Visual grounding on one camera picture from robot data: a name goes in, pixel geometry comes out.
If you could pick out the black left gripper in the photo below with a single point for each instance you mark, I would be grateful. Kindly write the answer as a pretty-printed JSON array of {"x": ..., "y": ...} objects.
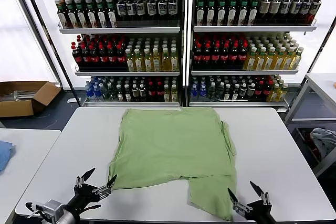
[{"x": 84, "y": 197}]

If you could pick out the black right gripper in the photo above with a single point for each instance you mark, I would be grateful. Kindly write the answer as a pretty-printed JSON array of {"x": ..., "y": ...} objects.
[{"x": 261, "y": 213}]

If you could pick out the green t-shirt with print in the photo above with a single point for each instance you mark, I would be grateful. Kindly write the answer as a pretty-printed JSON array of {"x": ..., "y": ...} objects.
[{"x": 170, "y": 145}]

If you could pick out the black storage bin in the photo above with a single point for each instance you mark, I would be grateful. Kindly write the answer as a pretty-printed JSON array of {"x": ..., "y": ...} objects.
[{"x": 302, "y": 140}]

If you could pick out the red bag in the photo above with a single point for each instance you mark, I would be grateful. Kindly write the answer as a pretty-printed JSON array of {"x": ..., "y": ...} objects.
[{"x": 315, "y": 150}]

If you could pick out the white paper scrap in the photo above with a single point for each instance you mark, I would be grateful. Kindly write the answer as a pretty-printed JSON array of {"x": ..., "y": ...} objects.
[{"x": 71, "y": 100}]

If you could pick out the small blue drink bottle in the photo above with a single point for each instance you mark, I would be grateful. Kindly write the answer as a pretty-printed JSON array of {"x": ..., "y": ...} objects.
[
  {"x": 89, "y": 91},
  {"x": 194, "y": 91},
  {"x": 202, "y": 91},
  {"x": 97, "y": 91}
]

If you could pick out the small green water bottle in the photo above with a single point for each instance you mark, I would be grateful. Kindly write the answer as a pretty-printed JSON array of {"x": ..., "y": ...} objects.
[
  {"x": 105, "y": 91},
  {"x": 219, "y": 91},
  {"x": 211, "y": 91},
  {"x": 113, "y": 93}
]

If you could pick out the small dark bottle white cap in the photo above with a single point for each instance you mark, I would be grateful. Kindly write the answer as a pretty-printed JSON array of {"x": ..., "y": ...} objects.
[
  {"x": 235, "y": 93},
  {"x": 142, "y": 93},
  {"x": 250, "y": 90},
  {"x": 120, "y": 94},
  {"x": 242, "y": 91},
  {"x": 127, "y": 94},
  {"x": 135, "y": 93},
  {"x": 227, "y": 93}
]

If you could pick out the grey cloth bundle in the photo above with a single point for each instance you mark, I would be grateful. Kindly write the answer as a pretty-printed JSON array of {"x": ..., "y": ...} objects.
[{"x": 324, "y": 140}]

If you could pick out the blue folded cloth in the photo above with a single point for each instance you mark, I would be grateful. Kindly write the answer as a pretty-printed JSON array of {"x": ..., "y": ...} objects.
[{"x": 4, "y": 155}]

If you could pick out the small red cap cola bottle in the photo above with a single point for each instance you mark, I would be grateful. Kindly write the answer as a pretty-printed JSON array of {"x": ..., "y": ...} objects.
[
  {"x": 151, "y": 93},
  {"x": 259, "y": 90},
  {"x": 159, "y": 93},
  {"x": 267, "y": 89}
]

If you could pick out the small yellow juice bottle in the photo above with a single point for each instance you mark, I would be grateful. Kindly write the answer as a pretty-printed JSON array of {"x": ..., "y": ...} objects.
[
  {"x": 282, "y": 93},
  {"x": 273, "y": 94},
  {"x": 166, "y": 95},
  {"x": 174, "y": 95}
]

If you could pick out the open cardboard box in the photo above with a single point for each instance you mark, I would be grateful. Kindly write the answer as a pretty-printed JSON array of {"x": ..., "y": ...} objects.
[{"x": 15, "y": 108}]

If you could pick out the clear plastic packaging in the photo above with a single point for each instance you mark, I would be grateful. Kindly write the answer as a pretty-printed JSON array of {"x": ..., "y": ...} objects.
[{"x": 18, "y": 95}]

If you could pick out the black slanted pole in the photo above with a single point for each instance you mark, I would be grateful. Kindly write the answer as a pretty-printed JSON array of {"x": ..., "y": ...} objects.
[
  {"x": 54, "y": 51},
  {"x": 319, "y": 51}
]

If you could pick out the grey metal shelf rack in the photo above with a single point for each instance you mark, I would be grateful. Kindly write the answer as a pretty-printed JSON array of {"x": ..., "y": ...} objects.
[
  {"x": 118, "y": 30},
  {"x": 249, "y": 28}
]

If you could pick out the green cap tea bottle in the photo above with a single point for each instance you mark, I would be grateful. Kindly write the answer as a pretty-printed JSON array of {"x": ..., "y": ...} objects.
[
  {"x": 101, "y": 15},
  {"x": 62, "y": 16},
  {"x": 90, "y": 15},
  {"x": 71, "y": 15},
  {"x": 210, "y": 11},
  {"x": 80, "y": 15},
  {"x": 221, "y": 11},
  {"x": 232, "y": 11},
  {"x": 253, "y": 11},
  {"x": 200, "y": 11},
  {"x": 242, "y": 11},
  {"x": 111, "y": 15}
]

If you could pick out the dark bottle blue white label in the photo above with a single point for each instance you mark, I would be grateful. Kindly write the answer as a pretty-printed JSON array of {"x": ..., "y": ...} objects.
[
  {"x": 151, "y": 9},
  {"x": 295, "y": 9},
  {"x": 130, "y": 9},
  {"x": 140, "y": 9},
  {"x": 315, "y": 10},
  {"x": 305, "y": 10},
  {"x": 162, "y": 9},
  {"x": 121, "y": 9},
  {"x": 285, "y": 9},
  {"x": 172, "y": 9}
]

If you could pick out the dark bottle beige label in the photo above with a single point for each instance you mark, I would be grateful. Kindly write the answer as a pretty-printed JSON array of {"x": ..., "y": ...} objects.
[
  {"x": 274, "y": 9},
  {"x": 264, "y": 9}
]

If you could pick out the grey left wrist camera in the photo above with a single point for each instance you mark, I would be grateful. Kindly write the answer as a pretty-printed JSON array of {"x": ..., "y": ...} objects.
[{"x": 50, "y": 207}]

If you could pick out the grey metal frame table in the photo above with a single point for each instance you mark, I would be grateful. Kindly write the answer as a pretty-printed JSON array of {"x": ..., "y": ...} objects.
[{"x": 321, "y": 83}]

